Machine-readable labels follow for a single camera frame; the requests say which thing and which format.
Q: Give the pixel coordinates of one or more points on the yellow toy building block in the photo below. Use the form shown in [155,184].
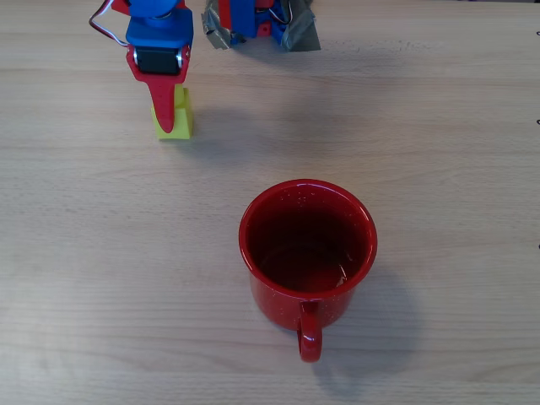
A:
[182,124]

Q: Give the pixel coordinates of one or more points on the blue gripper with black servo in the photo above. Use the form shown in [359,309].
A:
[158,62]

